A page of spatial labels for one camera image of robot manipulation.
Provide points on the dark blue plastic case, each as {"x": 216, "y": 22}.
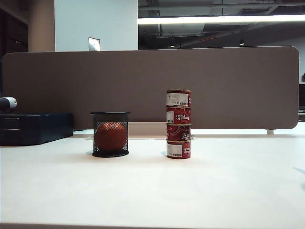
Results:
{"x": 35, "y": 128}

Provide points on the white wall sign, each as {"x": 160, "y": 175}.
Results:
{"x": 94, "y": 44}

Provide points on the ceiling light strip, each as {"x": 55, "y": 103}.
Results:
{"x": 214, "y": 19}

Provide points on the white and blue cylinder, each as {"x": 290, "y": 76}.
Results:
{"x": 7, "y": 103}

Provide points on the tomato paste can dark badge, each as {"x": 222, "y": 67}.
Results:
{"x": 177, "y": 132}

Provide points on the tomato paste can large lettering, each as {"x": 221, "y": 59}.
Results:
{"x": 182, "y": 115}

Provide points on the orange fruit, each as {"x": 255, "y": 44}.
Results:
{"x": 110, "y": 137}

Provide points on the brown desk divider panel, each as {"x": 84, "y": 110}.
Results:
{"x": 95, "y": 81}

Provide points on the tomato paste can white label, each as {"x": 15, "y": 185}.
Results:
{"x": 178, "y": 97}

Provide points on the white divider foot bracket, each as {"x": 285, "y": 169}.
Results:
{"x": 270, "y": 132}

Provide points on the black mesh pen holder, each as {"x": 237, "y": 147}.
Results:
{"x": 110, "y": 114}

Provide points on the tomato paste can barcode label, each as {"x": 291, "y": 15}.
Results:
{"x": 178, "y": 149}

